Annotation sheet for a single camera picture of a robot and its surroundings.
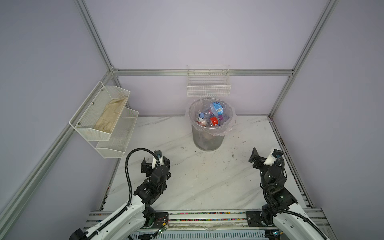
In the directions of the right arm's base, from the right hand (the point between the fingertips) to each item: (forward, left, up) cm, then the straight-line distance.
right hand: (261, 150), depth 76 cm
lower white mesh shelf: (-1, +75, +3) cm, 76 cm away
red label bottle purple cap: (+16, +24, +5) cm, 29 cm away
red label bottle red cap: (+19, +31, +2) cm, 36 cm away
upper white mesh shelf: (+12, +86, +12) cm, 88 cm away
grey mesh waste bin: (+13, +29, -10) cm, 33 cm away
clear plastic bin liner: (+23, +24, +4) cm, 33 cm away
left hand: (-3, +57, -4) cm, 57 cm away
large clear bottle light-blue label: (+24, +23, +7) cm, 34 cm away
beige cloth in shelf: (+12, +81, +11) cm, 83 cm away
